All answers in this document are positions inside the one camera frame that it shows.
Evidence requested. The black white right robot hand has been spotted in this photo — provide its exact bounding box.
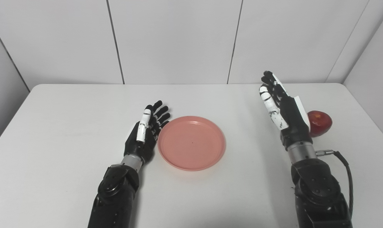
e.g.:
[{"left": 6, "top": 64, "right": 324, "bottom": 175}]
[{"left": 259, "top": 70, "right": 313, "bottom": 152}]

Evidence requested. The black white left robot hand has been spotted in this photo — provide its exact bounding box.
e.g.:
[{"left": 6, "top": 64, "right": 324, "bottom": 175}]
[{"left": 124, "top": 100, "right": 171, "bottom": 163}]

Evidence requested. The red apple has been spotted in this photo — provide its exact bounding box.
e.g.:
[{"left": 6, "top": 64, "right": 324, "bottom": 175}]
[{"left": 307, "top": 111, "right": 333, "bottom": 137}]

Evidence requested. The pink round plate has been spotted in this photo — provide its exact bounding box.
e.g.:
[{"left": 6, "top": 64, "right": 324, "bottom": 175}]
[{"left": 157, "top": 116, "right": 227, "bottom": 172}]

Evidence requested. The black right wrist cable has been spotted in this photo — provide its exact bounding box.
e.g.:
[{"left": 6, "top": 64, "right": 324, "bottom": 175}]
[{"left": 315, "top": 149, "right": 354, "bottom": 217}]

